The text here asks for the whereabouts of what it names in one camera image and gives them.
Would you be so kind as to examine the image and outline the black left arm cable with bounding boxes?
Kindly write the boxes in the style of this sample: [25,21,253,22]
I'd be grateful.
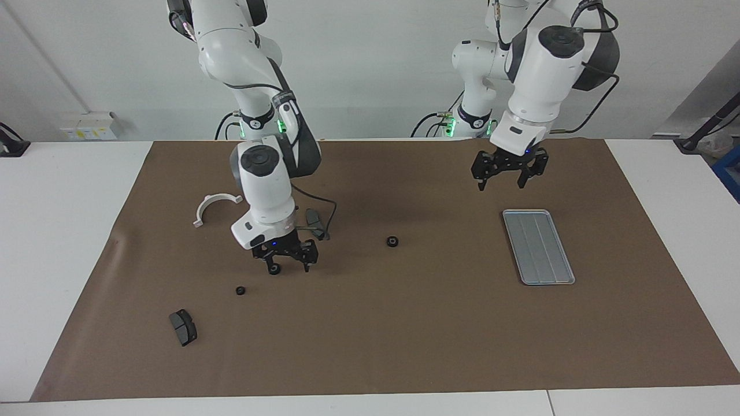
[494,0,620,135]

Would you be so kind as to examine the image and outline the blue plastic crate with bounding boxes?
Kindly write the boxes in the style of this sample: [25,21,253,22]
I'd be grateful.
[711,144,740,204]

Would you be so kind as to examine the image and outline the white curved plastic bracket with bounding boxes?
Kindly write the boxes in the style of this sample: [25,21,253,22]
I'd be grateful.
[193,194,244,228]

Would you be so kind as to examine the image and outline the white wall socket box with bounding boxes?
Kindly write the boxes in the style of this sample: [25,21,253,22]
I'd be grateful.
[60,112,119,141]

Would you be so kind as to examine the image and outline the dark grey brake pad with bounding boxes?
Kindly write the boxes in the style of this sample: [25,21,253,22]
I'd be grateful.
[168,309,198,347]
[305,208,331,242]

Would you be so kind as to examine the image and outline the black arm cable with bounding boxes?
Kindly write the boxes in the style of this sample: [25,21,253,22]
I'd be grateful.
[168,6,338,240]
[494,0,620,135]

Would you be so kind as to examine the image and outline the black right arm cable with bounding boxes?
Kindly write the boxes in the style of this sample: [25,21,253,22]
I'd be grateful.
[168,6,338,240]

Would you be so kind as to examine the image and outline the black clamp mount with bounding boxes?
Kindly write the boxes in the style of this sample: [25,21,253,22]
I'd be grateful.
[0,122,31,158]

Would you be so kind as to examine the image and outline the clear plastic bag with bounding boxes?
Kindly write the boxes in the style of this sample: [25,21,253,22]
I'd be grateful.
[700,136,730,158]

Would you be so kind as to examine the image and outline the brown paper table mat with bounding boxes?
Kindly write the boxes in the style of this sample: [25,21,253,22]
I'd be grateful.
[30,138,740,402]

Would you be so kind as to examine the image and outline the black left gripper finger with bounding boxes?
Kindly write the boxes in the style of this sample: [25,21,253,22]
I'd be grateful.
[471,151,494,192]
[516,151,549,190]

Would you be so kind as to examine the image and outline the black base power cable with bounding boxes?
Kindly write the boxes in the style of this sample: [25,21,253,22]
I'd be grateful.
[410,112,457,138]
[214,113,241,140]

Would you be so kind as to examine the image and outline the black tripod stand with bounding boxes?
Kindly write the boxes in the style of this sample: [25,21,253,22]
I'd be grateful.
[676,92,740,154]

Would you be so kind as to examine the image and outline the silver metal tray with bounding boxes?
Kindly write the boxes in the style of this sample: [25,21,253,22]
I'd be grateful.
[502,209,576,286]

